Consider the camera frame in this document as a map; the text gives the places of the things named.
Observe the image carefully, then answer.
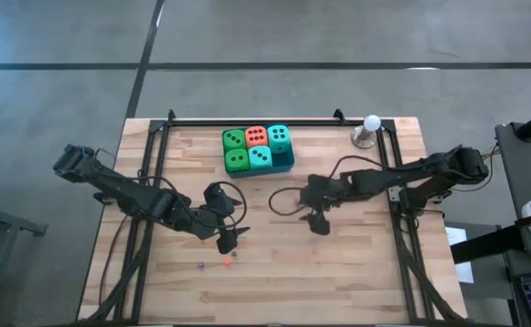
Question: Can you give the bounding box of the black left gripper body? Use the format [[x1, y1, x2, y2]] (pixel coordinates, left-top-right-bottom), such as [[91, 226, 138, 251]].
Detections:
[[169, 206, 229, 241]]

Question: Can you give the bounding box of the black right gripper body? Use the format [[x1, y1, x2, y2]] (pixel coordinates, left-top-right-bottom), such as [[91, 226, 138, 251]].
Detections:
[[299, 174, 357, 213]]

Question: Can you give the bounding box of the green foam die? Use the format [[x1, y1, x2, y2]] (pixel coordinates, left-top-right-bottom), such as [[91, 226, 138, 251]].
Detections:
[[223, 148, 251, 173], [221, 128, 247, 152]]

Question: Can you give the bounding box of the teal foam die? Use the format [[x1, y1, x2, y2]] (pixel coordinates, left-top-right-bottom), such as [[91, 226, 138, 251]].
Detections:
[[248, 145, 274, 172], [267, 124, 292, 154]]

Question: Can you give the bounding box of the orange foam die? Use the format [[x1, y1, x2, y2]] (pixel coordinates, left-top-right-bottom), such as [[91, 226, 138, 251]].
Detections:
[[244, 125, 270, 149]]

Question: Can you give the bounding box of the blue plastic bin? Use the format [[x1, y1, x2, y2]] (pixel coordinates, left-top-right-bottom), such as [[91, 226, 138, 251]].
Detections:
[[221, 123, 296, 179]]

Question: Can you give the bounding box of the white bulb on metal stand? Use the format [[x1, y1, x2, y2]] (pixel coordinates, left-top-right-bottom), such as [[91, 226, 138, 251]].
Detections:
[[350, 114, 383, 150]]

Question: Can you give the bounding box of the white paper sheet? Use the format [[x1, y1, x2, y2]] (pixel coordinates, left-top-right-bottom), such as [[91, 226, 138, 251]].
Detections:
[[444, 225, 475, 285]]

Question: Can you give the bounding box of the black flat bar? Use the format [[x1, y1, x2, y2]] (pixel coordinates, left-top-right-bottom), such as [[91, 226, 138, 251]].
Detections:
[[449, 213, 531, 265]]

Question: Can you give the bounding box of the black metal stand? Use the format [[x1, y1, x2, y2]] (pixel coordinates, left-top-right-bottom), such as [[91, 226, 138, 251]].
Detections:
[[0, 190, 49, 327]]

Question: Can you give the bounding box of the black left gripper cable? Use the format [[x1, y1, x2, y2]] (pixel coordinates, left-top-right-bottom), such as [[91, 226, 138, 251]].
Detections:
[[137, 174, 248, 228]]

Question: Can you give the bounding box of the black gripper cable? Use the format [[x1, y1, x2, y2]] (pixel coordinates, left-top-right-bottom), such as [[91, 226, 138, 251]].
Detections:
[[137, 174, 248, 228], [268, 155, 387, 217]]

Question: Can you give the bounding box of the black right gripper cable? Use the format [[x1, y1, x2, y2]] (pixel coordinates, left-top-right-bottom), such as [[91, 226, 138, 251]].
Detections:
[[268, 155, 387, 217]]

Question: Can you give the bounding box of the black aluminium table frame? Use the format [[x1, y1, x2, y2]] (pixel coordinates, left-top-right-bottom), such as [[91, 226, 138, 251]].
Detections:
[[83, 118, 469, 326]]

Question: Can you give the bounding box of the thin brown cable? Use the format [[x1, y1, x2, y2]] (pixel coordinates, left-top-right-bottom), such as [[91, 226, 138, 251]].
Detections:
[[97, 215, 130, 294]]

